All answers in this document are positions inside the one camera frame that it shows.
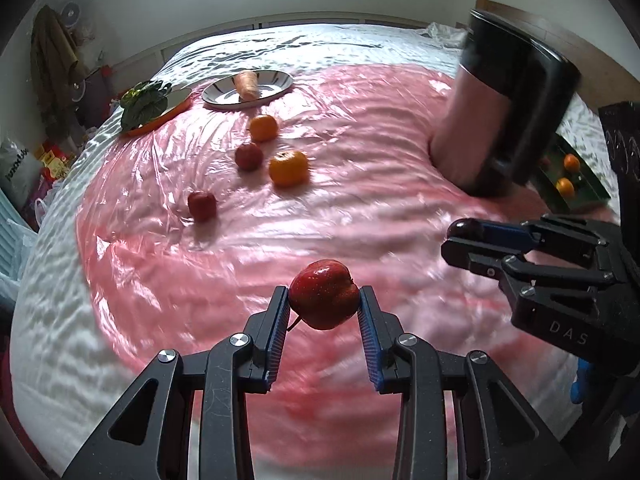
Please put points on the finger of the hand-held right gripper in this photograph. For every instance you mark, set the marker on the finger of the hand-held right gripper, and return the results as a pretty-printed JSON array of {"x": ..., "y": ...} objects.
[
  {"x": 470, "y": 257},
  {"x": 502, "y": 235}
]

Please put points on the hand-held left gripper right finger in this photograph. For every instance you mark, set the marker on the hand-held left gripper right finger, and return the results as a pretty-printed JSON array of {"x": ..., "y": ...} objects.
[{"x": 370, "y": 340}]

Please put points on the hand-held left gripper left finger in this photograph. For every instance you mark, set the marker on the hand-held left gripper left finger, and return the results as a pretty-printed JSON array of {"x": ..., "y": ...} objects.
[{"x": 277, "y": 340}]

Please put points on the dark plum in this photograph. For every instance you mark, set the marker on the dark plum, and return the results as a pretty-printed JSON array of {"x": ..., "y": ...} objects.
[{"x": 465, "y": 229}]

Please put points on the orange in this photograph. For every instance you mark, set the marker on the orange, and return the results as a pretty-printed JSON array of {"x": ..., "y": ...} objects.
[
  {"x": 288, "y": 168},
  {"x": 565, "y": 187},
  {"x": 571, "y": 161},
  {"x": 263, "y": 127}
]

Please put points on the green tray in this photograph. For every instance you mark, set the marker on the green tray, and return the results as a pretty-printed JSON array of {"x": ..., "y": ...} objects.
[{"x": 585, "y": 180}]

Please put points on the black and steel kettle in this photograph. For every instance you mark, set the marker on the black and steel kettle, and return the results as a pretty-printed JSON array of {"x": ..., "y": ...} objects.
[{"x": 500, "y": 110}]

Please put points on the red plastic sheet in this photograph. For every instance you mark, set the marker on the red plastic sheet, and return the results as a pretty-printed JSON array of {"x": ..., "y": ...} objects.
[{"x": 350, "y": 185}]

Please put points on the wooden headboard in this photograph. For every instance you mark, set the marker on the wooden headboard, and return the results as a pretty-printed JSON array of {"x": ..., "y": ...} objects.
[{"x": 595, "y": 55}]

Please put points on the crumpled white cloth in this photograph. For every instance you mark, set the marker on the crumpled white cloth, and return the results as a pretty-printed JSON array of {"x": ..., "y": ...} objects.
[{"x": 442, "y": 32}]

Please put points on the carrot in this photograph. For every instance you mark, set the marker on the carrot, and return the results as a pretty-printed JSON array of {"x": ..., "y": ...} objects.
[{"x": 247, "y": 85}]

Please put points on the orange plate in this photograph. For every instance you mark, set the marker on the orange plate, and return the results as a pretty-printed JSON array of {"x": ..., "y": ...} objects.
[{"x": 172, "y": 105}]

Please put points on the white plastic bag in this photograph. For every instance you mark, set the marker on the white plastic bag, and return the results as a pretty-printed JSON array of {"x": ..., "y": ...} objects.
[{"x": 42, "y": 210}]

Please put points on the green leafy vegetable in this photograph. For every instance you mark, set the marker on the green leafy vegetable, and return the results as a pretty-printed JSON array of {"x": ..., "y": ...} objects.
[{"x": 142, "y": 102}]

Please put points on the yellow and red boxes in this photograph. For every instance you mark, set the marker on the yellow and red boxes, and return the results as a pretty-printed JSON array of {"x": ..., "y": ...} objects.
[{"x": 52, "y": 160}]

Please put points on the light blue suitcase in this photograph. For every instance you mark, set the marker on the light blue suitcase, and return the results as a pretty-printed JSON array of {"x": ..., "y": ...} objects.
[{"x": 7, "y": 225}]

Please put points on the purple bin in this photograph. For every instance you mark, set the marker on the purple bin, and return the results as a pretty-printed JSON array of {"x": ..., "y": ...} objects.
[{"x": 97, "y": 87}]

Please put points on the grey printed bag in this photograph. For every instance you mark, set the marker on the grey printed bag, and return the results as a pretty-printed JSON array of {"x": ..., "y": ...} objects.
[{"x": 17, "y": 165}]

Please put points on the pale bed footboard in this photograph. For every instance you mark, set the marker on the pale bed footboard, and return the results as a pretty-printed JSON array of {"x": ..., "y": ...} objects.
[{"x": 200, "y": 35}]

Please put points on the clear plastic bags bundle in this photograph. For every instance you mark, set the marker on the clear plastic bags bundle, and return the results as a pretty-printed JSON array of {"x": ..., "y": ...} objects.
[{"x": 89, "y": 35}]

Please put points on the brown coat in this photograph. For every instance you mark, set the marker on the brown coat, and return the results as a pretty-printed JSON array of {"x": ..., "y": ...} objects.
[{"x": 52, "y": 55}]

